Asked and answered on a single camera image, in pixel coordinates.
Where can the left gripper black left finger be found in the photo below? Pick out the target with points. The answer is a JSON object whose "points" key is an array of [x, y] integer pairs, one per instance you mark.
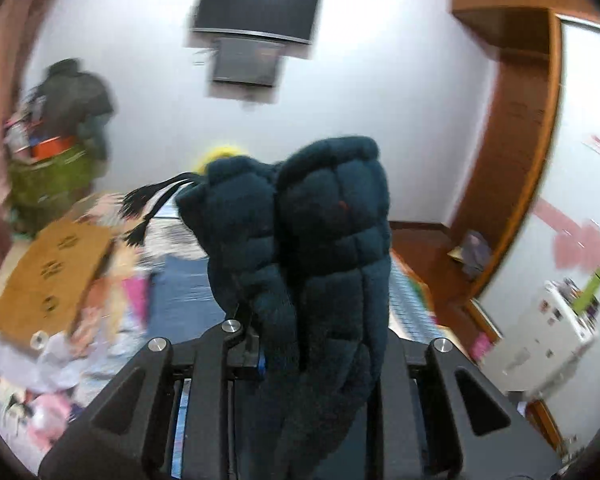
{"points": [[169, 401]]}

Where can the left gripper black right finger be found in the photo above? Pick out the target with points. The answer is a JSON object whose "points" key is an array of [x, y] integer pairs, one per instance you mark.
{"points": [[434, 415]]}

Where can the dark teal fleece pants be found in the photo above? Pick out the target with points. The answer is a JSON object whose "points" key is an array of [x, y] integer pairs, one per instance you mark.
{"points": [[303, 246]]}

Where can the pink fluffy neck pillow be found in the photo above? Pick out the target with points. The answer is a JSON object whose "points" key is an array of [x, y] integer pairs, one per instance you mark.
{"points": [[50, 414]]}

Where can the crumpled white paper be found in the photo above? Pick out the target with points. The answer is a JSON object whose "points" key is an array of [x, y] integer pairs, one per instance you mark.
{"points": [[53, 369]]}

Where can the small white digital clock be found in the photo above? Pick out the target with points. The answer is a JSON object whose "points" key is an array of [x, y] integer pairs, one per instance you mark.
{"points": [[39, 341]]}

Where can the folded blue denim jeans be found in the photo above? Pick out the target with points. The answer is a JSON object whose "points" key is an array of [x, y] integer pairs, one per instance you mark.
{"points": [[181, 302]]}

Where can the white cabinet with stickers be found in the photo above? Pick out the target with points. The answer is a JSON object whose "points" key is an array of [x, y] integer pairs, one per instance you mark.
{"points": [[544, 346]]}

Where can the magenta pink cloth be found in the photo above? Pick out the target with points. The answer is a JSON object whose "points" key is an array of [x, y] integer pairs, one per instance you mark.
{"points": [[136, 290]]}

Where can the brown wooden lap desk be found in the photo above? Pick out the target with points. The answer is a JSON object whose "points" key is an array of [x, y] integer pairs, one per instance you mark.
{"points": [[44, 291]]}

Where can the patchwork patterned bedspread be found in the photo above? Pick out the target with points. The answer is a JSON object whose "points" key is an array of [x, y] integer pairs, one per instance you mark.
{"points": [[410, 315]]}

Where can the brown wooden wardrobe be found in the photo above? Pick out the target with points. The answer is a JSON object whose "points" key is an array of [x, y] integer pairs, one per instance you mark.
{"points": [[526, 37]]}

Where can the green patterned storage bag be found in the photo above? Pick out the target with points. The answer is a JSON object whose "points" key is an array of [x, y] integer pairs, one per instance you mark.
{"points": [[44, 191]]}

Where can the yellow round object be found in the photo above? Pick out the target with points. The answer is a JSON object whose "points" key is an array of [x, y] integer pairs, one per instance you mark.
{"points": [[216, 153]]}

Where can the wall mounted black television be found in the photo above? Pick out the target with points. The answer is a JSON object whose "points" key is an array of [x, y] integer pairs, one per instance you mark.
{"points": [[287, 20]]}

